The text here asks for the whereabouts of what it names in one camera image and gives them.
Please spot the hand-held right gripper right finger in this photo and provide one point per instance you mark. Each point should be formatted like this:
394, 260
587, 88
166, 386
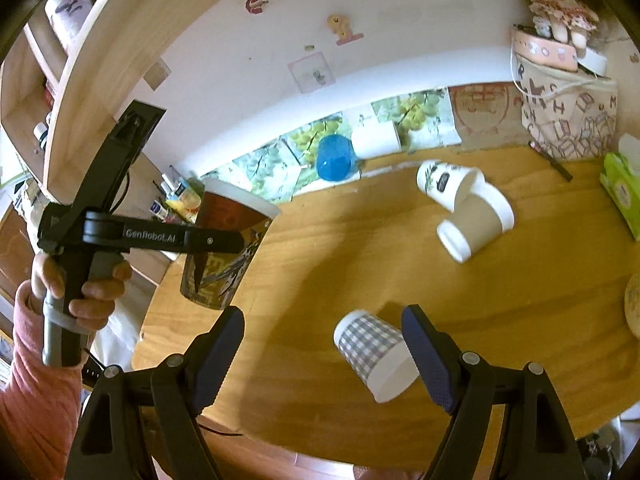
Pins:
430, 355

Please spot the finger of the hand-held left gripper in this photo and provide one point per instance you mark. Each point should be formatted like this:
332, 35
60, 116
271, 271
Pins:
215, 242

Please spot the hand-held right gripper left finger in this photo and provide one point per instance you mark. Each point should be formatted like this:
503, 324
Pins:
220, 355

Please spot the dark printed paper cup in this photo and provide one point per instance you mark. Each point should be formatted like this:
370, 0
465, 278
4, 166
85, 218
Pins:
225, 210

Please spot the checkered paper cup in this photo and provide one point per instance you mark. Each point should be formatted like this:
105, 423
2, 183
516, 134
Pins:
370, 350

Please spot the person's left forearm pink sleeve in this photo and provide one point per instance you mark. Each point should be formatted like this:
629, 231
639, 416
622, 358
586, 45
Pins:
35, 400

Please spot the brown kraft paper cup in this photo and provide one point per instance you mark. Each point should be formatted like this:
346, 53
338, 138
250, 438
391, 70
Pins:
480, 220

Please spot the blue plastic cup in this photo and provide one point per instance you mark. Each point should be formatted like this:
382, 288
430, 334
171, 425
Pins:
335, 157

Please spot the white cup with black label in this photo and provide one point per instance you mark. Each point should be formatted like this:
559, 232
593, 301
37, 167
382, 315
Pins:
440, 180

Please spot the plain white paper cup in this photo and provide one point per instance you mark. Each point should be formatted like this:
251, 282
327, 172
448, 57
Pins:
375, 141

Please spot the person's left hand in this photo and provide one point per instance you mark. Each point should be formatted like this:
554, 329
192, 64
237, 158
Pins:
100, 295

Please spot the yellow packet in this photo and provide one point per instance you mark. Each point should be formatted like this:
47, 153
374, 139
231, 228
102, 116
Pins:
182, 205

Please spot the small bottle with blue label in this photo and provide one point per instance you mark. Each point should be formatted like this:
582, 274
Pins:
159, 208

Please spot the grape picture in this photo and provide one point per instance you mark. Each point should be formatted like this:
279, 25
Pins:
260, 170
420, 110
307, 137

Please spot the small white bottle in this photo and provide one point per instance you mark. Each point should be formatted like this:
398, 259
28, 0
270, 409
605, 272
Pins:
40, 132

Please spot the wooden bookshelf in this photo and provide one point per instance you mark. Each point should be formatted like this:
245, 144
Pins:
115, 60

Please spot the beige round object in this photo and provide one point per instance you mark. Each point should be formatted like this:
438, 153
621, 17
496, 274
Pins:
633, 310

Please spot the white printed canister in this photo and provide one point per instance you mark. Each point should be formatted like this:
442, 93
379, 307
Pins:
67, 12

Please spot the dark pen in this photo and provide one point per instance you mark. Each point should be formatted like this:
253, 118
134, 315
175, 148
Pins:
550, 160

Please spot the brown crest poster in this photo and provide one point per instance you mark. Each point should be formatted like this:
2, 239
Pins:
482, 110

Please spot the green tissue box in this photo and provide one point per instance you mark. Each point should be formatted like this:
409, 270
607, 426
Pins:
622, 190

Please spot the letter printed fabric bag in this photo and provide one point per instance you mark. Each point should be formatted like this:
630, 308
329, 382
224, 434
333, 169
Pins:
570, 115

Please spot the pink round tin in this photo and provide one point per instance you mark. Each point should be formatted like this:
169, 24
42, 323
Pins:
545, 50

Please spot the doll in floral dress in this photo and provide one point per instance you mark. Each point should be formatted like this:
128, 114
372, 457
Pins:
557, 5

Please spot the pink framed wall drawing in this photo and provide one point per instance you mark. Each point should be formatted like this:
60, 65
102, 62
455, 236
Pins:
311, 72

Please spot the red wall sticker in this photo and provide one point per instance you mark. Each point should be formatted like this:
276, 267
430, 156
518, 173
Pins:
255, 5

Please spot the yellow cartoon wall sticker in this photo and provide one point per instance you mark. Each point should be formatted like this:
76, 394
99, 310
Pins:
342, 27

